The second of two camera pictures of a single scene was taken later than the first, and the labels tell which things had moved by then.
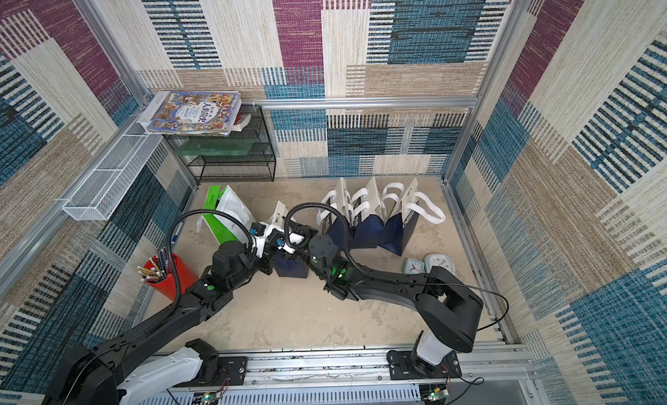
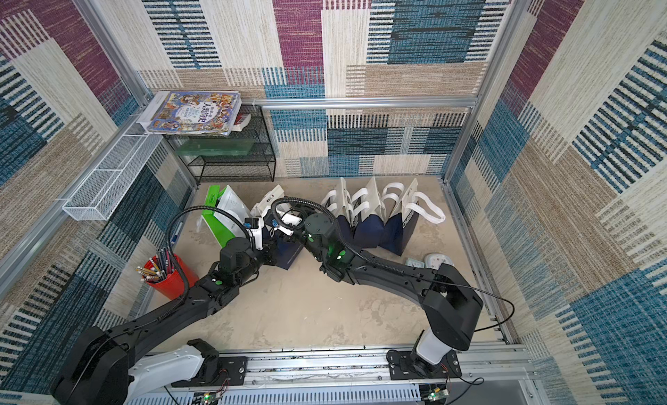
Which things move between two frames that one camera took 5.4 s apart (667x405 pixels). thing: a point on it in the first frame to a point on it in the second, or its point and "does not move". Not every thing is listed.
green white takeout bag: x=225 y=229 does not move
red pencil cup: x=158 y=273 does not move
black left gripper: x=267 y=260 does not move
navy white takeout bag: x=290 y=265 to x=284 y=248
